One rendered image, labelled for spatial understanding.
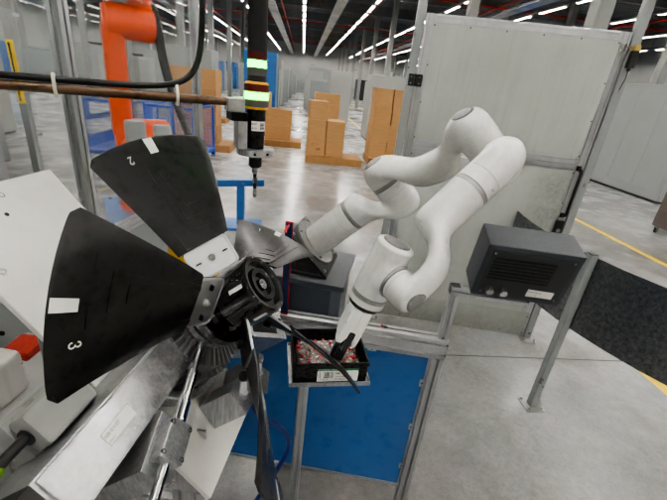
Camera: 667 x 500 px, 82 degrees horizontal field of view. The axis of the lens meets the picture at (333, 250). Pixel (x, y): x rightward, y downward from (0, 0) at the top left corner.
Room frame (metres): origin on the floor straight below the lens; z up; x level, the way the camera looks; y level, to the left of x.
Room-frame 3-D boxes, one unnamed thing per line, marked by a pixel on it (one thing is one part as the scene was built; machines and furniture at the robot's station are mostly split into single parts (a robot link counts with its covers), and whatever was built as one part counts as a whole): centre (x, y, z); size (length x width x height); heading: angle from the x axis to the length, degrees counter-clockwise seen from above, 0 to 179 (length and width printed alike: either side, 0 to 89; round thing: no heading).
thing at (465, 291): (1.04, -0.49, 1.04); 0.24 x 0.03 x 0.03; 85
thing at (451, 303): (1.05, -0.39, 0.96); 0.03 x 0.03 x 0.20; 85
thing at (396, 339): (1.09, 0.04, 0.82); 0.90 x 0.04 x 0.08; 85
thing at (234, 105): (0.73, 0.18, 1.49); 0.09 x 0.07 x 0.10; 120
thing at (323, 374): (0.92, -0.02, 0.85); 0.22 x 0.17 x 0.07; 101
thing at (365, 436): (1.09, 0.04, 0.45); 0.82 x 0.02 x 0.66; 85
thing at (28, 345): (0.78, 0.78, 0.87); 0.08 x 0.08 x 0.02; 89
